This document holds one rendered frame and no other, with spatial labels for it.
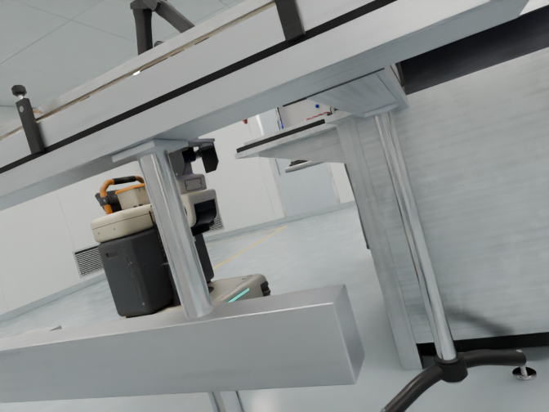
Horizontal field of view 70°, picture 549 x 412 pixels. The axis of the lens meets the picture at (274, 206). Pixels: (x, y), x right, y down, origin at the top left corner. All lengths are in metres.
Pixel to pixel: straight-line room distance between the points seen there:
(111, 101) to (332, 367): 0.50
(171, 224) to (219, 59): 0.27
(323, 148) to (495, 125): 0.55
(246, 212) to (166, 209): 7.11
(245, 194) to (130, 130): 7.10
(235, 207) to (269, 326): 7.27
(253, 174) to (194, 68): 7.04
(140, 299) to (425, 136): 1.46
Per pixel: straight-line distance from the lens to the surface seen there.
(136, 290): 2.03
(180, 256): 0.66
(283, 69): 0.51
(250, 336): 0.62
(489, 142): 1.30
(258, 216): 7.65
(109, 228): 2.05
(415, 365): 1.49
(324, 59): 0.50
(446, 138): 1.29
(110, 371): 0.82
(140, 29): 1.83
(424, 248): 1.11
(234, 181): 7.77
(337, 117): 1.19
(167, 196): 0.65
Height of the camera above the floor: 0.72
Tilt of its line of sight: 3 degrees down
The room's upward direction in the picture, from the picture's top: 16 degrees counter-clockwise
